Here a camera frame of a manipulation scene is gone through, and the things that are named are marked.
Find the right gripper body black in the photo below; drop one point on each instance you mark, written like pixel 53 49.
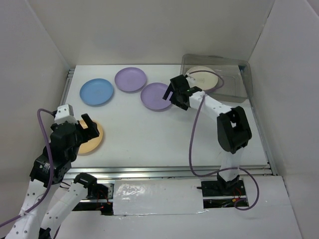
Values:
pixel 175 93

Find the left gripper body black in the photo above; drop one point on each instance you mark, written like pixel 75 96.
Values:
pixel 76 147

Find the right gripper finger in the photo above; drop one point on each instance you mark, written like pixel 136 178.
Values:
pixel 169 93
pixel 175 101

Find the orange plate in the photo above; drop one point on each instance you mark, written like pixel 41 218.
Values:
pixel 92 144

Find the purple plate front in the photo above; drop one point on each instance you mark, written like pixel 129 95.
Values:
pixel 152 96

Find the purple plate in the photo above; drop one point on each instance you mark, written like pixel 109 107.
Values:
pixel 130 79
pixel 152 96

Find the cream plate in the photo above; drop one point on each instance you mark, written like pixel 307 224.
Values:
pixel 201 76

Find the blue plate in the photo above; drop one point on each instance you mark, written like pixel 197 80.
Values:
pixel 96 92

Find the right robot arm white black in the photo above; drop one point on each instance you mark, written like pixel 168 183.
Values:
pixel 233 130

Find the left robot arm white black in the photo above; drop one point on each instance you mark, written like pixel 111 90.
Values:
pixel 35 220

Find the clear plastic bin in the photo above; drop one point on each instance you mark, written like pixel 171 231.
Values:
pixel 234 76

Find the purple plate rear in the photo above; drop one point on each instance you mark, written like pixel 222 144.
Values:
pixel 130 79

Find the white foil cover panel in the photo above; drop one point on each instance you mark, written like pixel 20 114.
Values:
pixel 157 197

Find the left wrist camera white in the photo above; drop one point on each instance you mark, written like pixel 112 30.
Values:
pixel 65 114

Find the aluminium frame rail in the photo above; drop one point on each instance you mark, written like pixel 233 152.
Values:
pixel 139 142

